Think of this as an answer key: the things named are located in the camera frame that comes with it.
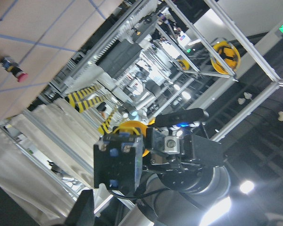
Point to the yellow push button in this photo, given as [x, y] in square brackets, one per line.
[117, 157]

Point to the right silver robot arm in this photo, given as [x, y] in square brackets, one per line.
[163, 206]

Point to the red push button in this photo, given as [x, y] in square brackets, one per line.
[11, 66]

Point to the large yellow hard hat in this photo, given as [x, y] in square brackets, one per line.
[229, 53]

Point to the small yellow hard hat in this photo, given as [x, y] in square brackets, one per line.
[183, 64]

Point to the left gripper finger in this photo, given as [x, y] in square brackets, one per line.
[82, 213]

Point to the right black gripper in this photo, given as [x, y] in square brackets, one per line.
[186, 162]

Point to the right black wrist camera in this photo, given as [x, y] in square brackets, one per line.
[181, 118]

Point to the brown paper table cover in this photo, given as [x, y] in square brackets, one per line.
[41, 36]

